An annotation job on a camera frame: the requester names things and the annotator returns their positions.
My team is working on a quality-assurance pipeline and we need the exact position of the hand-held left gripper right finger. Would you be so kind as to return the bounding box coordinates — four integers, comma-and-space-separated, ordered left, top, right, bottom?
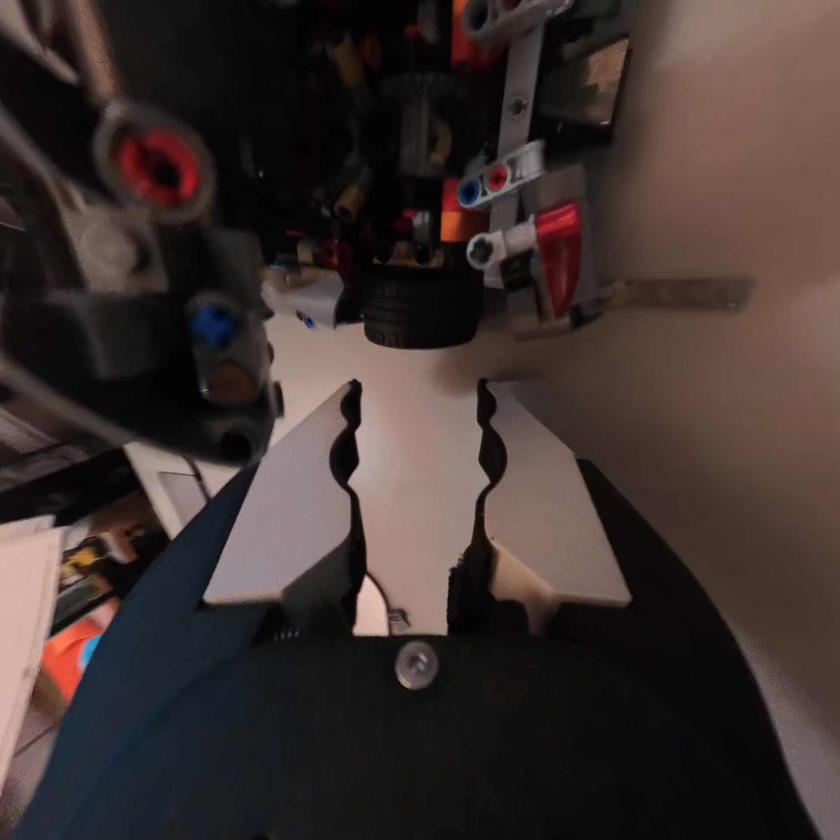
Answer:
448, 377, 634, 634

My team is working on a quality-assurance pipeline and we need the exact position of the grey Lego Technic car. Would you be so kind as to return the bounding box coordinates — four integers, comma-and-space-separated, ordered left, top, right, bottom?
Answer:
0, 0, 286, 468

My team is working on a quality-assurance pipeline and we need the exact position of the long grey lego plate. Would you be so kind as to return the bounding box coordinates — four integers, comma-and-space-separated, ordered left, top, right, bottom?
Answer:
613, 277, 754, 311

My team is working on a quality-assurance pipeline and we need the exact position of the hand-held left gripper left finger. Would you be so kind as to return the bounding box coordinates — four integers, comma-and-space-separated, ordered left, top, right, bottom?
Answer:
202, 378, 367, 632

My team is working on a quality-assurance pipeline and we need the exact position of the colourful lego leaflet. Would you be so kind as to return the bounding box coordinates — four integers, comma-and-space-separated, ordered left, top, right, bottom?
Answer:
39, 489, 175, 706

